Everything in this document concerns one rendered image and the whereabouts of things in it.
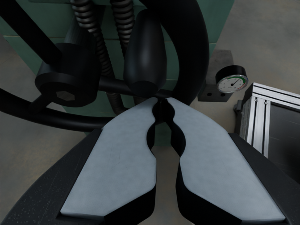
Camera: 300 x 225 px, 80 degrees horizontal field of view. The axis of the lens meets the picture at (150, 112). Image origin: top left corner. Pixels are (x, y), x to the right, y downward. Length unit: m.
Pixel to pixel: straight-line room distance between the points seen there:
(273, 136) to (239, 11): 1.26
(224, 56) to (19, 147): 1.09
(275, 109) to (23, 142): 1.32
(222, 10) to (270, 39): 1.43
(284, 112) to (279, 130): 0.11
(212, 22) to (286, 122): 0.77
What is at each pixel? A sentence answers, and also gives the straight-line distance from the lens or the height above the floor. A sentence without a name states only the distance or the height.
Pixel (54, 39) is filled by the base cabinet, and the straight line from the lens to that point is 0.45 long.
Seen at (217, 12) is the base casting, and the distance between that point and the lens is 0.37.
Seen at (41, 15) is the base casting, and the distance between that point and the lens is 0.42.
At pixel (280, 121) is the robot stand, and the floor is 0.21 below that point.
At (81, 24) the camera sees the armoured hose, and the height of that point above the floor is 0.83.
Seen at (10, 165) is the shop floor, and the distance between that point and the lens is 1.21.
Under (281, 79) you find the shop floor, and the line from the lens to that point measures 1.54.
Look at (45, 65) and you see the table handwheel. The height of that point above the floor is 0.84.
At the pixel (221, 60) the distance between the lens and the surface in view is 0.52.
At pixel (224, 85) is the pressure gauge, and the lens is 0.42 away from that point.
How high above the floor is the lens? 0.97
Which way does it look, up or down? 62 degrees down
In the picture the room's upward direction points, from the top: 2 degrees clockwise
